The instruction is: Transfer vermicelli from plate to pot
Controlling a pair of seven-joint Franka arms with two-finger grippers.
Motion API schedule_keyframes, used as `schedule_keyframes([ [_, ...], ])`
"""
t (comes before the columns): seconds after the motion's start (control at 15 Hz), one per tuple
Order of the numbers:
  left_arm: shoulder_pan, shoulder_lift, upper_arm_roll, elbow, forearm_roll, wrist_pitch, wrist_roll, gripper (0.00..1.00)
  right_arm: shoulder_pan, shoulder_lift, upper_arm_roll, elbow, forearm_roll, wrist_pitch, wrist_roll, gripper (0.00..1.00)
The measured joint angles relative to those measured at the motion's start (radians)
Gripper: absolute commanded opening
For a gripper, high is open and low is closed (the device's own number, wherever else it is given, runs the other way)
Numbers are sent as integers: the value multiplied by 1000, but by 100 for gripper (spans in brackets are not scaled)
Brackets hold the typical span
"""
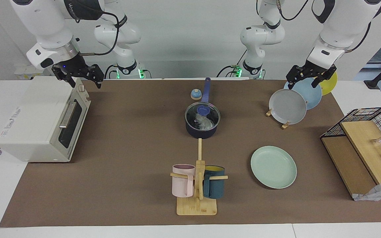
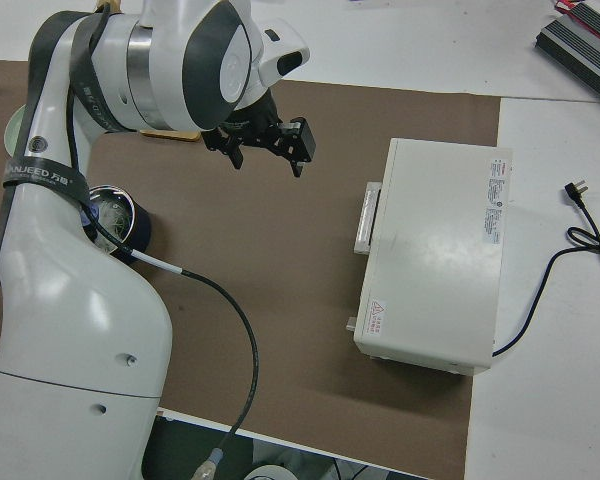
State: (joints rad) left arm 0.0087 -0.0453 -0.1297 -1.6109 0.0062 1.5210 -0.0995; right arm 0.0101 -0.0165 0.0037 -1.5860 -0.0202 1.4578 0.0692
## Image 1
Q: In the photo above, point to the dark blue saucepan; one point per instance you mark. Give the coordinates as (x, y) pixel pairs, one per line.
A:
(200, 134)

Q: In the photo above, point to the glass lid with blue knob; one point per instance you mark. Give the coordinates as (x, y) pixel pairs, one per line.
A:
(203, 110)

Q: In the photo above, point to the brown board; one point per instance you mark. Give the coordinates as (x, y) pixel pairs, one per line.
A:
(346, 165)

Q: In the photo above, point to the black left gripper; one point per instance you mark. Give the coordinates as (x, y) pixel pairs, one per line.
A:
(311, 71)

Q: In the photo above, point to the gray plate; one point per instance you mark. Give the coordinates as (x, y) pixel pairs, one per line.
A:
(288, 107)

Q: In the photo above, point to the cream toaster oven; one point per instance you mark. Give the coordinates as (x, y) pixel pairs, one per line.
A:
(35, 122)

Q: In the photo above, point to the light wooden board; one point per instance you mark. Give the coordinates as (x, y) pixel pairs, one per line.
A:
(365, 145)

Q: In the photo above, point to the mint green plate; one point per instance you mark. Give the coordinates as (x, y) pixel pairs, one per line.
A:
(273, 167)

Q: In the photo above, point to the yellow plate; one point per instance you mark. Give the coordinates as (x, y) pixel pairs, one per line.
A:
(329, 86)

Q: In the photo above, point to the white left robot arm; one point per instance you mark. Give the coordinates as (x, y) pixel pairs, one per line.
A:
(342, 23)

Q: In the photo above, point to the light blue plate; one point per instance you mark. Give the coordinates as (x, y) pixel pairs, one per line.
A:
(311, 96)

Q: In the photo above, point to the white vermicelli bundle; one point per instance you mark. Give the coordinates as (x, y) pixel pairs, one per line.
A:
(205, 123)

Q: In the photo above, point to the wooden plate rack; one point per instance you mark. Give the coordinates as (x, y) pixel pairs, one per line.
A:
(285, 125)

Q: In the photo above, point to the pink mug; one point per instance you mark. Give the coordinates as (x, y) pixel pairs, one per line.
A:
(182, 183)

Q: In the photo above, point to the brown table mat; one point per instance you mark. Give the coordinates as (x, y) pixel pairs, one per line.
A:
(137, 185)

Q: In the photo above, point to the wooden mug tree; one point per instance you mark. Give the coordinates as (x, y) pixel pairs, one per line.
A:
(197, 206)

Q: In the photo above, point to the teal mug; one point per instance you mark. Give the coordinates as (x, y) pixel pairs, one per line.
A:
(215, 185)

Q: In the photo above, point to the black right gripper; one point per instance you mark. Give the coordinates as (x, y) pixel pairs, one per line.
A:
(76, 67)

